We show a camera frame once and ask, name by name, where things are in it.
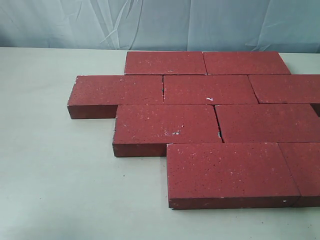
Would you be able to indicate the red brick second row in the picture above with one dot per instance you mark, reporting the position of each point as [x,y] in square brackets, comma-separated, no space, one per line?
[208,90]
[287,89]

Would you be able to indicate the red brick back row left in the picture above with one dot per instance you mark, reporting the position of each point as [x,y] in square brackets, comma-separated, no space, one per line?
[165,63]

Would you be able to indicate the red brick third row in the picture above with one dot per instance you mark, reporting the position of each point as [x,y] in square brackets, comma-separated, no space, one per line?
[268,123]

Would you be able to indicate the white backdrop cloth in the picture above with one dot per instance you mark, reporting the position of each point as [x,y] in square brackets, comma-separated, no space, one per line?
[287,26]

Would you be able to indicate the red brick chipped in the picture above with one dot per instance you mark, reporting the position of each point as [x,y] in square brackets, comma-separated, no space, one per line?
[146,130]

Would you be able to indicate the red brick back row right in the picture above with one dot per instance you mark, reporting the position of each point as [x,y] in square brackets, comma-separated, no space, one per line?
[245,63]

